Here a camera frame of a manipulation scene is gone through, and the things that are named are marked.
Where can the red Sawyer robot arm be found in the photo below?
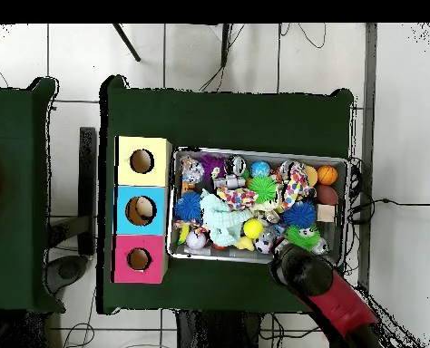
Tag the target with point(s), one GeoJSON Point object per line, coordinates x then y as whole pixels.
{"type": "Point", "coordinates": [345, 308]}

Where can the crushed clear plastic bottle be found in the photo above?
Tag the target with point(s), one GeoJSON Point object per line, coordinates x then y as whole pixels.
{"type": "Point", "coordinates": [277, 229]}

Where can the silver plastic toy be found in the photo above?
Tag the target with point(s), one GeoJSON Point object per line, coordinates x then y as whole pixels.
{"type": "Point", "coordinates": [231, 181]}

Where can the mint green cloth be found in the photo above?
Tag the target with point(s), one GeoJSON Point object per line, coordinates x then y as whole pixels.
{"type": "Point", "coordinates": [218, 217]}

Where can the black upright panel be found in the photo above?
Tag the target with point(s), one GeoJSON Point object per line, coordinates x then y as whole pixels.
{"type": "Point", "coordinates": [88, 181]}

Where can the black tripod leg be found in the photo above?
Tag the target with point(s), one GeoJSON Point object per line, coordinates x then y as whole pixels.
{"type": "Point", "coordinates": [225, 43]}
{"type": "Point", "coordinates": [127, 42]}

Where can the green spiky rubber ball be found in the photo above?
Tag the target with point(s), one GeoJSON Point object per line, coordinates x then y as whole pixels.
{"type": "Point", "coordinates": [262, 188]}

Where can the purple spiky toy with eyes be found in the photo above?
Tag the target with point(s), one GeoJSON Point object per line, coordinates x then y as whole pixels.
{"type": "Point", "coordinates": [211, 165]}

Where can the grey round stand base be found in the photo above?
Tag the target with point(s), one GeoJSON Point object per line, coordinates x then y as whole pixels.
{"type": "Point", "coordinates": [68, 270]}

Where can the orange mini basketball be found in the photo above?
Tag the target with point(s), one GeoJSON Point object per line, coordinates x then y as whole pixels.
{"type": "Point", "coordinates": [327, 175]}

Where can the blue spiky rubber ball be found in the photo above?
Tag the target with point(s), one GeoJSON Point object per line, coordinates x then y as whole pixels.
{"type": "Point", "coordinates": [188, 205]}

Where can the green spiky toy with eyes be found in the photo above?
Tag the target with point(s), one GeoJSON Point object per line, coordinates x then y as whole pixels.
{"type": "Point", "coordinates": [302, 235]}

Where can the white cloth with colourful dots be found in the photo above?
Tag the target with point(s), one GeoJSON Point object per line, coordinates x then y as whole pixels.
{"type": "Point", "coordinates": [236, 197]}

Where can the wooden box with three holes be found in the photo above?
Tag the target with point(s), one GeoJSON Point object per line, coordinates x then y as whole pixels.
{"type": "Point", "coordinates": [122, 275]}

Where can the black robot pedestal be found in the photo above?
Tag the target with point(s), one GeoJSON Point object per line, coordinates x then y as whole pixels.
{"type": "Point", "coordinates": [207, 330]}

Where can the clear plastic packet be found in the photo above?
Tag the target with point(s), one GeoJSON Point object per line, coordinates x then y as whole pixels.
{"type": "Point", "coordinates": [192, 170]}

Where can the white baseball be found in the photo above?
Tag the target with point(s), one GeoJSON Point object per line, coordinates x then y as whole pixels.
{"type": "Point", "coordinates": [196, 240]}

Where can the dark green table cloth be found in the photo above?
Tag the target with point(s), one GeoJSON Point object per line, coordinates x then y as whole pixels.
{"type": "Point", "coordinates": [229, 119]}
{"type": "Point", "coordinates": [15, 253]}

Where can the brown mini football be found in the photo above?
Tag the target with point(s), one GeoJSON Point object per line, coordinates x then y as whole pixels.
{"type": "Point", "coordinates": [326, 195]}

